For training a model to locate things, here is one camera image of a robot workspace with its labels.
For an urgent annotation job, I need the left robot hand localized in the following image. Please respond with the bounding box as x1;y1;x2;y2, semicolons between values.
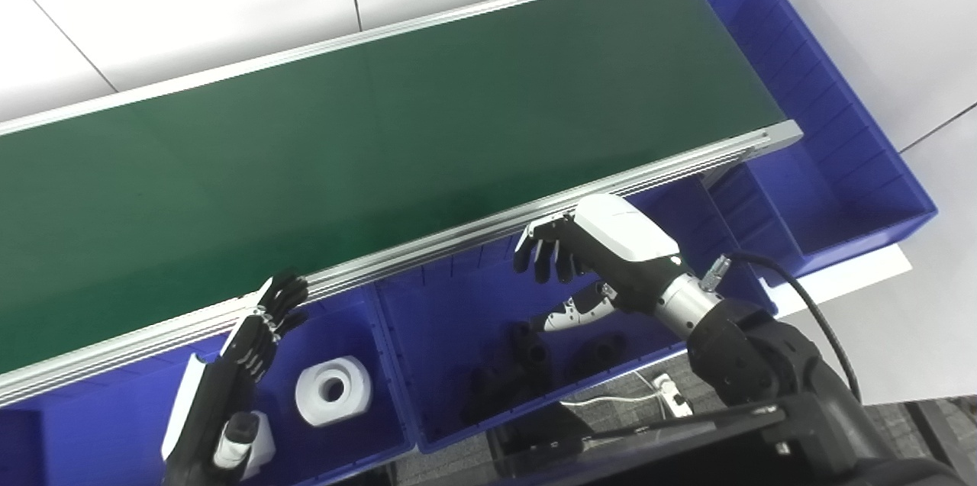
160;270;310;486

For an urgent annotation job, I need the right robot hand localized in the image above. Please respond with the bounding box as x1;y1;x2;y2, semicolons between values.
513;194;684;334

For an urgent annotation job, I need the blue bin with white parts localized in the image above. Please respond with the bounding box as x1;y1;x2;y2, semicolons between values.
0;295;417;486

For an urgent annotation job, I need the white part with round hole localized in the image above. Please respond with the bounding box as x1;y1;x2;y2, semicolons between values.
295;356;373;427

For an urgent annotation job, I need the blue bin with black parts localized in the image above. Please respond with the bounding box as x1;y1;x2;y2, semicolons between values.
374;173;779;455

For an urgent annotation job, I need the large blue plastic bin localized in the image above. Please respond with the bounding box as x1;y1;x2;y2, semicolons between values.
698;0;938;287

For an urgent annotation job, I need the green conveyor belt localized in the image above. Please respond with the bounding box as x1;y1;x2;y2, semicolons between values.
0;0;787;376

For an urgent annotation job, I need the white power strip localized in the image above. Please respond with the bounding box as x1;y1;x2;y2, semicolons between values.
561;372;694;420

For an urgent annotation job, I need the black robot chest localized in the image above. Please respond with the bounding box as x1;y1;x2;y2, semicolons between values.
488;404;795;486

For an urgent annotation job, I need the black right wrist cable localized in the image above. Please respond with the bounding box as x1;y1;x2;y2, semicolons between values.
701;252;863;404

